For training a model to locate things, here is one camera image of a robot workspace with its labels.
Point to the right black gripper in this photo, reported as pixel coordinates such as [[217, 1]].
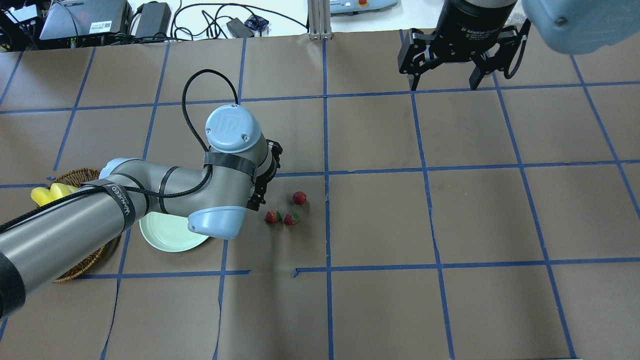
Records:
[[469, 35]]

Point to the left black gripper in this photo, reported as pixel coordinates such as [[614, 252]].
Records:
[[258, 196]]

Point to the strawberry with green leaves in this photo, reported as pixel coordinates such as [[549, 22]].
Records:
[[273, 216]]

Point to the round red strawberry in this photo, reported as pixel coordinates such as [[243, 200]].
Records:
[[299, 198]]

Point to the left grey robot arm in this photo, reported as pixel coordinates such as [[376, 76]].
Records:
[[238, 163]]

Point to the light green plate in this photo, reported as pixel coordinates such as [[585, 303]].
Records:
[[169, 233]]

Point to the blue teach pendant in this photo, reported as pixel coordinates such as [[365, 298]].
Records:
[[354, 7]]

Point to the black power adapter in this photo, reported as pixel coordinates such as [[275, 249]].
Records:
[[238, 29]]

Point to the brown wicker basket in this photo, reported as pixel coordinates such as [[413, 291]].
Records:
[[75, 178]]

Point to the yellow banana bunch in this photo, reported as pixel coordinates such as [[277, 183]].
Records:
[[45, 195]]

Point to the black computer box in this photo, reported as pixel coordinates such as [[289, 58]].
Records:
[[85, 18]]

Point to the aluminium frame post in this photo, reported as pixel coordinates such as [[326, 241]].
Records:
[[318, 18]]

